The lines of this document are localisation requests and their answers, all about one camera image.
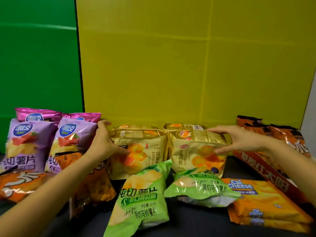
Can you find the red white cardboard box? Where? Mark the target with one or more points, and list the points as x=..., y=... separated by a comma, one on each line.
x=261, y=167

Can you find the orange black snack bag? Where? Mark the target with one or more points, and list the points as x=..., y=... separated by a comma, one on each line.
x=98, y=187
x=249, y=123
x=286, y=134
x=22, y=185

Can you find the magenta snack bag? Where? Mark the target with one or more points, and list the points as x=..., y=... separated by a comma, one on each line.
x=51, y=114
x=91, y=117

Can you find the dark grey shelf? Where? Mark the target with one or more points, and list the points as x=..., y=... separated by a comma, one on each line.
x=192, y=224

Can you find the person's left hand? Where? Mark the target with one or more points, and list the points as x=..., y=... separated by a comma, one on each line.
x=103, y=145

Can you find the person's left forearm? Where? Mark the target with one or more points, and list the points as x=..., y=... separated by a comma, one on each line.
x=44, y=194

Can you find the person's right forearm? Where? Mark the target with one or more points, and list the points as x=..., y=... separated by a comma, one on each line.
x=296, y=165

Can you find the person's right hand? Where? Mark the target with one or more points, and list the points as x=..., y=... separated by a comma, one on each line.
x=242, y=139

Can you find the lime yellow back panel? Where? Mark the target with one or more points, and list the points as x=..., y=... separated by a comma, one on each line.
x=185, y=59

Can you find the green back panel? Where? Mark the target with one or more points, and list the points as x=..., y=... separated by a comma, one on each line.
x=37, y=59

